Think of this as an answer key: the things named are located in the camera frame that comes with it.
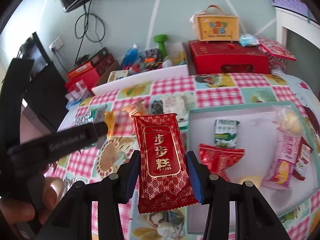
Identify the checkered picture tablecloth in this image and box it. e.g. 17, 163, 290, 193
53, 73, 319, 239

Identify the dark red stacked box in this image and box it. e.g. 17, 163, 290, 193
64, 53, 116, 92

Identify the white shelf unit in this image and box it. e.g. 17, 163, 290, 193
274, 6, 320, 86

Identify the clear-wrapped round yellow cake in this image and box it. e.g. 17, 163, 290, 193
274, 106, 305, 137

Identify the white beige snack packet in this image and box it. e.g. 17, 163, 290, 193
162, 94, 188, 122

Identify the light blue tissue pack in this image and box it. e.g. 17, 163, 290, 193
239, 34, 260, 47

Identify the person's left hand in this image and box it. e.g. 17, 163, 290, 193
1, 177, 65, 229

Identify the cardboard box of toys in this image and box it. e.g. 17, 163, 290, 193
92, 42, 189, 95

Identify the blue water bottle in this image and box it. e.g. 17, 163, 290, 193
120, 43, 139, 69

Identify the yellow gift box with handle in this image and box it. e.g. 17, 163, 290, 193
190, 5, 240, 42

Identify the black seaweed snack packet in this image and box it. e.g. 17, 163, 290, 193
150, 100, 164, 115

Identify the white wall socket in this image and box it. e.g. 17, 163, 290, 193
49, 36, 64, 53

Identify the small green brown snack packet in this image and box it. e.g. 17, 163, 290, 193
293, 137, 313, 181

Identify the orange red flat box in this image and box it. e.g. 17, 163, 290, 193
67, 47, 108, 80

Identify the white tray with teal rim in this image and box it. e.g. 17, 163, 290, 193
187, 101, 319, 239

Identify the black wall cable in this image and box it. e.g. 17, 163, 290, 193
74, 0, 107, 61

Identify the green dumbbell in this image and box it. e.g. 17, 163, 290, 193
153, 34, 168, 58

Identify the green white milk carton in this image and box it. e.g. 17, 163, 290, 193
214, 119, 240, 148

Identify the clear plastic tissue box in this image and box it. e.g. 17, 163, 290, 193
65, 80, 92, 111

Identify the black cabinet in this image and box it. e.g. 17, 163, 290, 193
17, 32, 68, 132

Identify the yellow transparent snack packet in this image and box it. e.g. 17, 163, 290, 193
104, 111, 119, 139

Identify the large red gift box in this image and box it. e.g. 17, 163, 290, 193
188, 40, 271, 74

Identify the red patterned lidded box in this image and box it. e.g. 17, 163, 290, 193
258, 37, 297, 72

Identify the pink swiss roll packet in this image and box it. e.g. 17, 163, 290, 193
261, 127, 301, 190

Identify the orange bread snack packet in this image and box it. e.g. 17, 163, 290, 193
121, 99, 149, 117

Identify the red Kiss snack bag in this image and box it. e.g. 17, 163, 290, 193
199, 144, 245, 182

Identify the red gold cake packet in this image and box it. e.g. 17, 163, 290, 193
132, 113, 197, 214

